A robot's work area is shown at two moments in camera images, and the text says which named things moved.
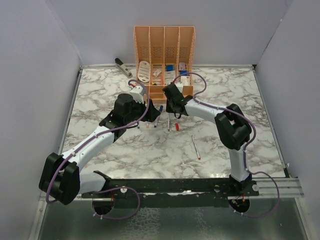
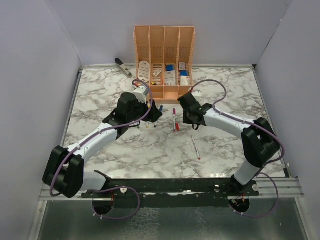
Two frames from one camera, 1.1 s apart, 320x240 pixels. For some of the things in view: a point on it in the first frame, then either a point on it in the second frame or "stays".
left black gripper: [152, 114] stays
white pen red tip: [196, 148] stays
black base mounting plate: [173, 192] stays
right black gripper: [168, 109] → [185, 119]
